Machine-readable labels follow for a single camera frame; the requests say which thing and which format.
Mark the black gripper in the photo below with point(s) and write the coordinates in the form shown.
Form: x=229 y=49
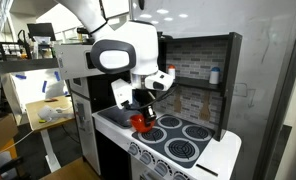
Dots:
x=144 y=99

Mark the orange plastic bowl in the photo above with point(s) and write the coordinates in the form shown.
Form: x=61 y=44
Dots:
x=139 y=124

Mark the white toy microwave door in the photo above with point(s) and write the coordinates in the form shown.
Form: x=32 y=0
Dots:
x=71 y=61

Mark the large grey stove burner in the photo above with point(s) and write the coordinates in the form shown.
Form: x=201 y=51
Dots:
x=182 y=149
x=154 y=136

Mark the small grey stove burner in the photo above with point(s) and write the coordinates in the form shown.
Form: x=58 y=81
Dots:
x=197 y=132
x=170 y=121

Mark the dark grey stove panel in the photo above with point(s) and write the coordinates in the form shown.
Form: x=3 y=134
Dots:
x=174 y=135

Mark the grey stove knob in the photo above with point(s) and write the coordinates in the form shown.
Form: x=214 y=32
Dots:
x=179 y=176
x=145 y=157
x=133 y=149
x=161 y=167

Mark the white toy oven door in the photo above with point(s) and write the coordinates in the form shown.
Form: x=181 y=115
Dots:
x=136 y=170

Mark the plain wooden spatula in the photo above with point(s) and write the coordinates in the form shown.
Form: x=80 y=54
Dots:
x=178 y=101

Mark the slotted wooden spatula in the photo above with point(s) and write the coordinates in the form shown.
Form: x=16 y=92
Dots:
x=205 y=110

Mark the toy kitchen unit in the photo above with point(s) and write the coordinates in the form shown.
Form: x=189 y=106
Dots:
x=194 y=60

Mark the white shaker blue cap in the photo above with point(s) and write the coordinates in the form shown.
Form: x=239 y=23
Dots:
x=214 y=76

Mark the black pan lid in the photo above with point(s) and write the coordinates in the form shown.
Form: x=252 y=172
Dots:
x=165 y=36

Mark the blue tape strip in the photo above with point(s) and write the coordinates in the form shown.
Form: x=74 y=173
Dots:
x=20 y=76
x=66 y=93
x=57 y=75
x=44 y=86

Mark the wooden table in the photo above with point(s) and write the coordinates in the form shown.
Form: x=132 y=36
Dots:
x=74 y=170

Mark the white plastic device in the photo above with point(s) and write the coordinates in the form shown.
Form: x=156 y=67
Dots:
x=51 y=113

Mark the dark red flat object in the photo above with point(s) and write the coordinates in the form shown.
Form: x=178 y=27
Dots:
x=51 y=99

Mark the green marker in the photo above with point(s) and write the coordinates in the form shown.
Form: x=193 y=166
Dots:
x=42 y=121

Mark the wooden desk white legs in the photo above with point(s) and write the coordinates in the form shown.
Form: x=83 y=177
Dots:
x=33 y=110

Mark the white board panel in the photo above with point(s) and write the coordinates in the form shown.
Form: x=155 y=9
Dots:
x=31 y=90

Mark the grey shelf beam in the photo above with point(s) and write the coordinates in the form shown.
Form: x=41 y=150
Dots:
x=24 y=65

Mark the black monitor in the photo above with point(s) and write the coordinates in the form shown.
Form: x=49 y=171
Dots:
x=41 y=31

